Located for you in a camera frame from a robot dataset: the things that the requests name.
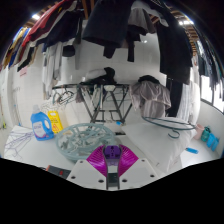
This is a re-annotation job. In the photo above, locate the hanging clothes row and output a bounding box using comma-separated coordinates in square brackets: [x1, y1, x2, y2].
[0, 0, 224, 118]

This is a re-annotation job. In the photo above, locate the purple wire hangers pile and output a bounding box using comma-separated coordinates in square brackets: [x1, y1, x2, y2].
[3, 129, 36, 159]

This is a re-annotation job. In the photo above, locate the black folding drying rack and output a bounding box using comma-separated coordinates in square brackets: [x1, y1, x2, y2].
[52, 82, 134, 125]

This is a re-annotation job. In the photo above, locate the white pillow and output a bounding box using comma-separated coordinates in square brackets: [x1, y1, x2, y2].
[121, 119, 198, 173]

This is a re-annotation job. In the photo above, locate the grey garment on rack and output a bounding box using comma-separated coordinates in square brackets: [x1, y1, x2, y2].
[129, 75, 172, 118]

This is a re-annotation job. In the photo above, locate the blue bucket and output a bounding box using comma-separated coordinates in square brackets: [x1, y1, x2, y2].
[212, 137, 222, 153]
[206, 133, 217, 149]

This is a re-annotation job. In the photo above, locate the pale teal round peg hanger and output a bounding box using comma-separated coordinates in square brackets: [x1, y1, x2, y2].
[54, 122, 118, 162]

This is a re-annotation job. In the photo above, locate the blue detergent bottle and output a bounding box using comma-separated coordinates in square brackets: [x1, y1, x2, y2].
[30, 104, 55, 142]

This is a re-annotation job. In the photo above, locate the black and white garment pile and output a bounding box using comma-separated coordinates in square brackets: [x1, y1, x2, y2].
[84, 66, 117, 84]

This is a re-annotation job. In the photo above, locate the dark teal clothes hanger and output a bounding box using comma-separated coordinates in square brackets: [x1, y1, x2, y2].
[141, 115, 198, 139]

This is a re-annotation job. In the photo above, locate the small blue brush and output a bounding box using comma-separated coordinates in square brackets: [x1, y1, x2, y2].
[185, 146, 200, 155]

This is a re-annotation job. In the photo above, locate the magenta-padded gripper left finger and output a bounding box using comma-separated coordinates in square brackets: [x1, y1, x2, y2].
[66, 144, 109, 191]

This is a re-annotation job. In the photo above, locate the yellow floor sign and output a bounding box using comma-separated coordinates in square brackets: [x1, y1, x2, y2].
[47, 110, 64, 135]

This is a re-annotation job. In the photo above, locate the purple charger block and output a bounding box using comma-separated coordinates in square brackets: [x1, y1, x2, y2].
[102, 144, 122, 168]

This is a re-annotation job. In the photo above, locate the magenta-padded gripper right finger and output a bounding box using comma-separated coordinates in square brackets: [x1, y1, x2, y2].
[116, 144, 160, 190]

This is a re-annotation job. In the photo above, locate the pink bucket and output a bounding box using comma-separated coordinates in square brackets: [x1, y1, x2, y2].
[193, 123, 206, 141]

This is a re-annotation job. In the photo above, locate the teal bucket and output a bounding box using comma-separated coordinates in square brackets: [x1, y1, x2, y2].
[200, 126, 212, 143]

